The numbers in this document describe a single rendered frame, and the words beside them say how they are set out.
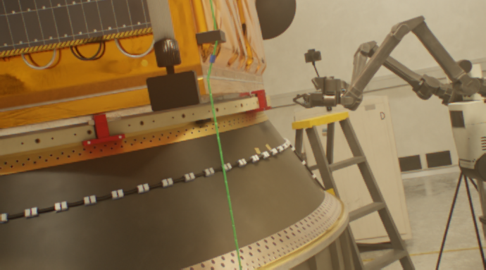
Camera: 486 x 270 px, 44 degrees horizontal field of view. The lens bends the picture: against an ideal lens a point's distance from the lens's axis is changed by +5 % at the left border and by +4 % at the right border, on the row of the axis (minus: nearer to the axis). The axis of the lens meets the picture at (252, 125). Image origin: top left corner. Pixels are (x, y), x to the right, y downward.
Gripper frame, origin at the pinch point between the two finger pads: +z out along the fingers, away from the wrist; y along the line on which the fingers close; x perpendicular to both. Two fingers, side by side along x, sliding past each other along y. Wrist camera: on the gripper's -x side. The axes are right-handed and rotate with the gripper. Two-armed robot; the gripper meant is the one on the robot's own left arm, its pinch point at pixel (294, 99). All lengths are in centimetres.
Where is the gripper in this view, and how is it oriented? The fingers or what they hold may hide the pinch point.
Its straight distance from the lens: 270.7
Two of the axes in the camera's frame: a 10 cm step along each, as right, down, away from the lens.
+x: 0.1, 9.9, 1.2
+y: -4.0, 1.1, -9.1
